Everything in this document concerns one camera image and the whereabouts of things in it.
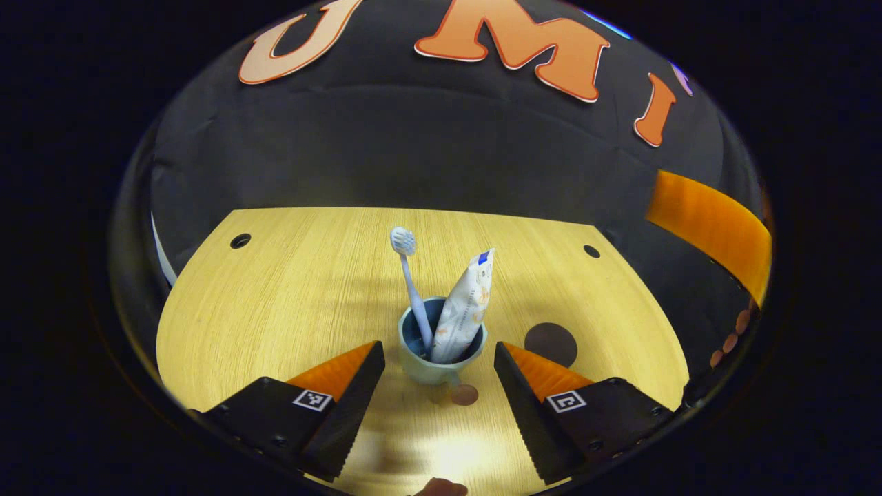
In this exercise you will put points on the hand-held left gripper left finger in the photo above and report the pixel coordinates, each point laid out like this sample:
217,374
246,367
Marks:
348,410

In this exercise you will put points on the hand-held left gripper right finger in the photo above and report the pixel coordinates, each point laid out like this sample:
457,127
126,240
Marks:
527,410

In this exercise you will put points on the round dark brown coaster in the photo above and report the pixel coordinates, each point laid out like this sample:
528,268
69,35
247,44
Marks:
551,343

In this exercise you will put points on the white toothpaste tube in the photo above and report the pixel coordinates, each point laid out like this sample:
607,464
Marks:
465,310

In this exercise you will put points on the wooden desktop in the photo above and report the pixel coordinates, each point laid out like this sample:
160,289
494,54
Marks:
289,310

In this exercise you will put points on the black backdrop cloth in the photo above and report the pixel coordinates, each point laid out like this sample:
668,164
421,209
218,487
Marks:
413,151

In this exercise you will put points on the white toothbrush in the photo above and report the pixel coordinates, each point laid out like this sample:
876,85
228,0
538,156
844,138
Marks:
412,282

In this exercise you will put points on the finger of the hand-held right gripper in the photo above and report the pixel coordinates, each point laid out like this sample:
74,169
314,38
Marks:
716,224

